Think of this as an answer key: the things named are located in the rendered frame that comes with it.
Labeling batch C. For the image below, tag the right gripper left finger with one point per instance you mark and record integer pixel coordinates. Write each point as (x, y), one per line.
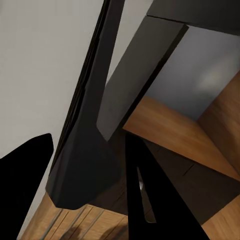
(21, 173)

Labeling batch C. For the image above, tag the desk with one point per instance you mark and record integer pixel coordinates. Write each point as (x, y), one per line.
(159, 33)

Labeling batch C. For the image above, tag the keyboard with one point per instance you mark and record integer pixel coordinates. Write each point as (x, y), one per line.
(84, 165)

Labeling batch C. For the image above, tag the cabinet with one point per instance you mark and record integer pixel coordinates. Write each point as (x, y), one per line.
(202, 176)
(86, 223)

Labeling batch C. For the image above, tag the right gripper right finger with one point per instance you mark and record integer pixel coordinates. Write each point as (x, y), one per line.
(174, 220)

